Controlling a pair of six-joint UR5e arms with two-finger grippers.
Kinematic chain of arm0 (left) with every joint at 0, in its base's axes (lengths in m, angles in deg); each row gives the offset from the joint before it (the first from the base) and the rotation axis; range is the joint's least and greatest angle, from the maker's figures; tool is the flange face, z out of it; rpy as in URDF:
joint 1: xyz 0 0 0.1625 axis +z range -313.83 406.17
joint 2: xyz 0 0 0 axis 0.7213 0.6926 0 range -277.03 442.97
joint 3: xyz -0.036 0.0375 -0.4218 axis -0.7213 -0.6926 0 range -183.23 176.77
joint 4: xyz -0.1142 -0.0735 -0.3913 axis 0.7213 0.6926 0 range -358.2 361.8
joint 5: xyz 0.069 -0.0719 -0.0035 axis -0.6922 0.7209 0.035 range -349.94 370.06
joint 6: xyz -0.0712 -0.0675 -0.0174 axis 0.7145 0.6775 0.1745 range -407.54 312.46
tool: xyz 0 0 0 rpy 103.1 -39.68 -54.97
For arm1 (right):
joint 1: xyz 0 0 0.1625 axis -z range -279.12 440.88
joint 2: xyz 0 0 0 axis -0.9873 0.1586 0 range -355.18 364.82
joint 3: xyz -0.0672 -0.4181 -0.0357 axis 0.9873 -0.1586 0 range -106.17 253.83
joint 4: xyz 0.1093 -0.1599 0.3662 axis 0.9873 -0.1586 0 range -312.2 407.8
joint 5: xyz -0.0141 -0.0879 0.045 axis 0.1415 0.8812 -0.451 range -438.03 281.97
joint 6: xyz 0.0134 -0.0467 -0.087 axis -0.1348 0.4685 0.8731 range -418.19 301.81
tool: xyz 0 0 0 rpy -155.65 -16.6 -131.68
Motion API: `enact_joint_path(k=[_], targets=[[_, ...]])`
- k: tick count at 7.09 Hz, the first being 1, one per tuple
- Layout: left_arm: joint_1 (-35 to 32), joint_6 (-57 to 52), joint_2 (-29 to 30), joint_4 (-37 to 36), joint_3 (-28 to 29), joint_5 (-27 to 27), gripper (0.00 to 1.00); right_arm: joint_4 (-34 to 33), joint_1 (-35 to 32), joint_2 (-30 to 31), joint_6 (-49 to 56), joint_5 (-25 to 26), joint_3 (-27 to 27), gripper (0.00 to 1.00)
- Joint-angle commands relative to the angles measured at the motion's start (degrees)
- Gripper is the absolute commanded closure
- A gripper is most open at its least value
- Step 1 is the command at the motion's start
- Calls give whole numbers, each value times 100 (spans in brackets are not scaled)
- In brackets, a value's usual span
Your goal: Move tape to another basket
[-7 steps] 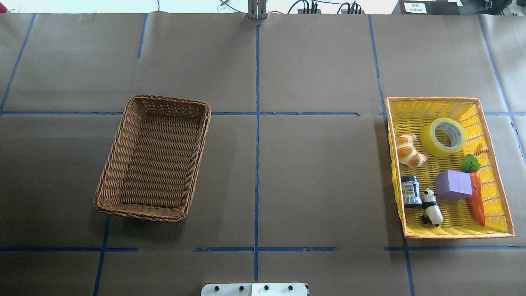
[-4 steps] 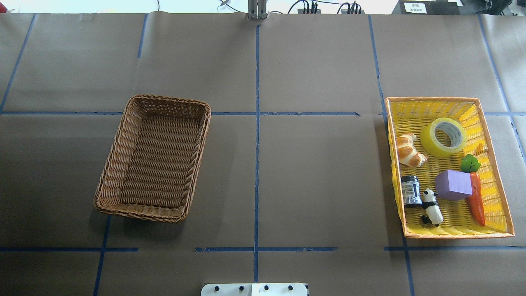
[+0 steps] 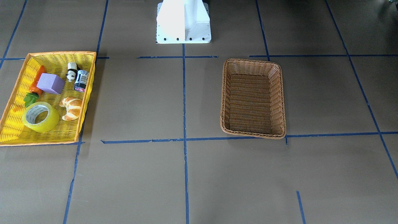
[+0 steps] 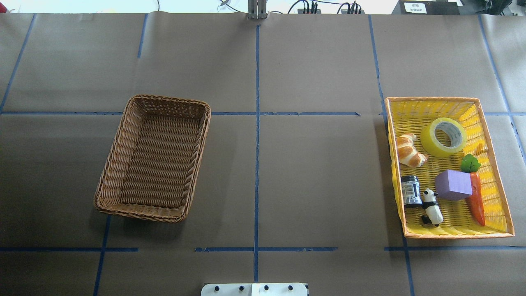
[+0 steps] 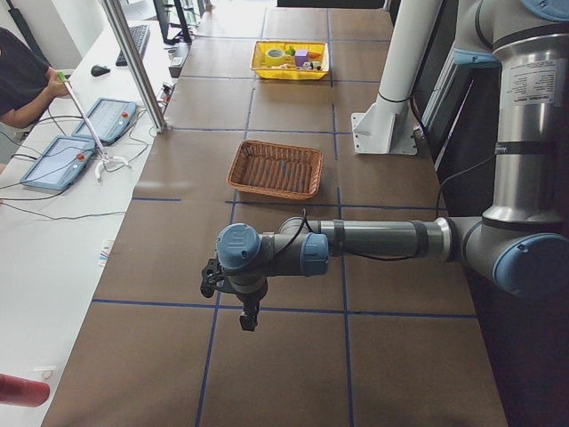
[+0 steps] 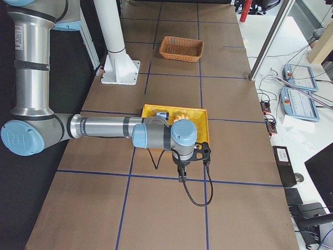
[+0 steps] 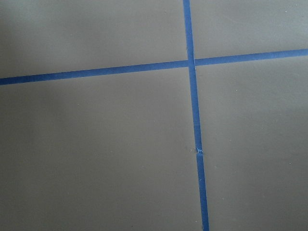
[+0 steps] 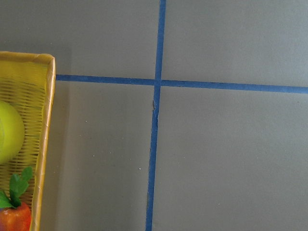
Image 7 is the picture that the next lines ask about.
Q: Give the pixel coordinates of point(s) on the crossing blue tape line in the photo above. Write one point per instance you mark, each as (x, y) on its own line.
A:
(153, 66)

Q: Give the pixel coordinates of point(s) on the long blue tape line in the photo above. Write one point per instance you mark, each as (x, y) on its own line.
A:
(196, 115)

